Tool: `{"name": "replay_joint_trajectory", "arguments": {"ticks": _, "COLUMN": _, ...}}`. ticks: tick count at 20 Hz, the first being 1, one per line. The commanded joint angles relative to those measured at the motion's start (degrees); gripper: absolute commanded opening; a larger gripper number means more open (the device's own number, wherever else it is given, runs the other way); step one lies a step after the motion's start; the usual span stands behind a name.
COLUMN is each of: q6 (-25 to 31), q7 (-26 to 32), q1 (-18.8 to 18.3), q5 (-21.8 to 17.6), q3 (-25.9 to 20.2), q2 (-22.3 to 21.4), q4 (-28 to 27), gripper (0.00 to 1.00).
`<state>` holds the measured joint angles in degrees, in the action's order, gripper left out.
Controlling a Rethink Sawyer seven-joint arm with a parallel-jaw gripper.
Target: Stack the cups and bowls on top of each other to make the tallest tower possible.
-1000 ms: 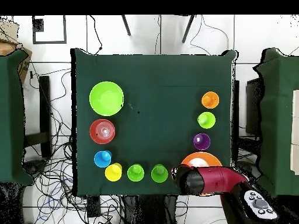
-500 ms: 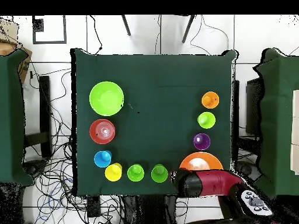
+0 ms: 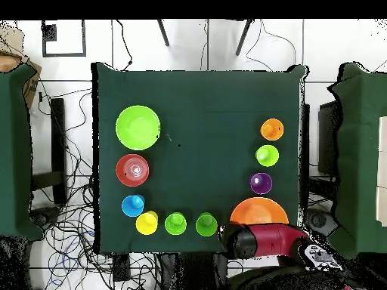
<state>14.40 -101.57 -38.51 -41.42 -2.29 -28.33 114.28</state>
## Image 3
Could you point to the purple cup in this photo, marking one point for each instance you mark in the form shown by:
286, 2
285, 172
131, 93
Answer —
263, 185

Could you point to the large orange bowl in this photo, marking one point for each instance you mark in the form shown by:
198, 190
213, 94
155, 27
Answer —
258, 211

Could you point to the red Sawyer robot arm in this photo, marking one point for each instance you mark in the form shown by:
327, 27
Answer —
272, 240

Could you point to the dark green tablecloth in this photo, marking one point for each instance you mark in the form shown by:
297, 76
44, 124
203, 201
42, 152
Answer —
205, 120

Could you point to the red bowl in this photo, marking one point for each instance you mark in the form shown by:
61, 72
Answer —
132, 170

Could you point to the large green bowl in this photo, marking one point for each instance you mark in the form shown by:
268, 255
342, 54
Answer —
138, 127

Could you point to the lime green cup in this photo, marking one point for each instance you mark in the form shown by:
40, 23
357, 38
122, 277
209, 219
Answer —
270, 157

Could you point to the blue cup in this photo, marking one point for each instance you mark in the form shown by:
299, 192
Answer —
131, 207

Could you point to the yellow cup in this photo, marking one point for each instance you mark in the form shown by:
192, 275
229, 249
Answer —
146, 224

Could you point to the orange cup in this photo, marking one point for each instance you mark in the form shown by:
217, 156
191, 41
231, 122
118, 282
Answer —
270, 131

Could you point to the black floor stand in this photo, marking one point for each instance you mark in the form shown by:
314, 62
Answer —
58, 136
306, 136

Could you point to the black power box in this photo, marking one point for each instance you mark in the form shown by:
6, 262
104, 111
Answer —
121, 267

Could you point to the dark tripod leg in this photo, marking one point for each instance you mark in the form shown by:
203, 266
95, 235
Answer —
163, 33
243, 37

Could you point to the grey black device base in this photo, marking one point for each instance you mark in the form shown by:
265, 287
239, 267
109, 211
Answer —
45, 216
319, 220

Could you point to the green cloth side table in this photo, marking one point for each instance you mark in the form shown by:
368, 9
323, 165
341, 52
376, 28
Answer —
15, 151
359, 181

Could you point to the cardboard box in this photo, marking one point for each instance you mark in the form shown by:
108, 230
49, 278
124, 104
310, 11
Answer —
31, 87

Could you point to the black square frame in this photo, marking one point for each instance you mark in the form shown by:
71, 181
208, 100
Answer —
63, 54

